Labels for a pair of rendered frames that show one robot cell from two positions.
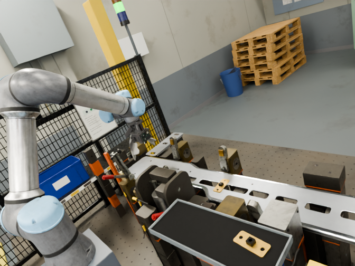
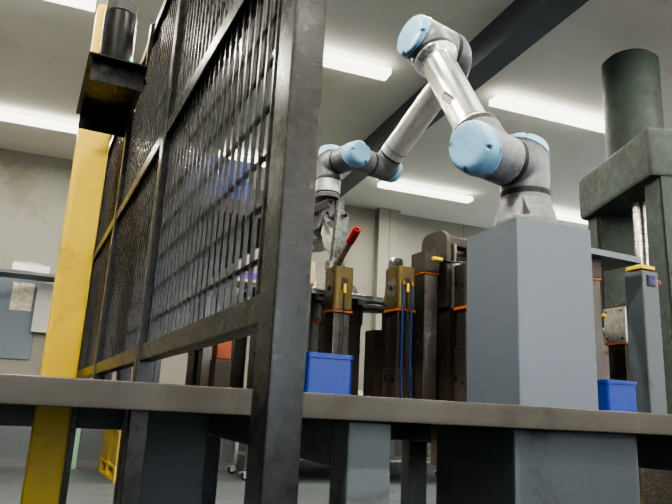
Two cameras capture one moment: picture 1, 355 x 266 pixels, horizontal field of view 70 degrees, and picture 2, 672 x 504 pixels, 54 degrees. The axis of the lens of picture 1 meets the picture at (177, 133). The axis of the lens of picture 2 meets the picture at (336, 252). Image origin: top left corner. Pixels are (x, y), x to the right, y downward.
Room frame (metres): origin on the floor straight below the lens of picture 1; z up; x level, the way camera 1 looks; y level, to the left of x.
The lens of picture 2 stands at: (0.71, 2.00, 0.67)
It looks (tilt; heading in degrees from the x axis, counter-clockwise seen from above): 14 degrees up; 285
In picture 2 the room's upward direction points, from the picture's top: 3 degrees clockwise
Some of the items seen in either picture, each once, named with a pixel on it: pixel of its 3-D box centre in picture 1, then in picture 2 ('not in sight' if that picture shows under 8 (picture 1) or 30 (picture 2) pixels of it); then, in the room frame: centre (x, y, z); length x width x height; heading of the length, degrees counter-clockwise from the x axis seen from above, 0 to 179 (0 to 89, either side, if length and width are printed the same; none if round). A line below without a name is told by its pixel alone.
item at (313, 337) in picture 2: not in sight; (305, 349); (1.27, 0.21, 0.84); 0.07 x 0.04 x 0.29; 40
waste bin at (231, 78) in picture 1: (233, 81); not in sight; (5.04, -1.43, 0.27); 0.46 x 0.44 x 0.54; 125
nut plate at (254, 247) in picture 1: (251, 241); not in sight; (0.44, -0.07, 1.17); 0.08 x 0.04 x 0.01; 32
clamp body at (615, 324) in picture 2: not in sight; (627, 363); (0.34, -0.34, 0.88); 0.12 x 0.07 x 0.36; 130
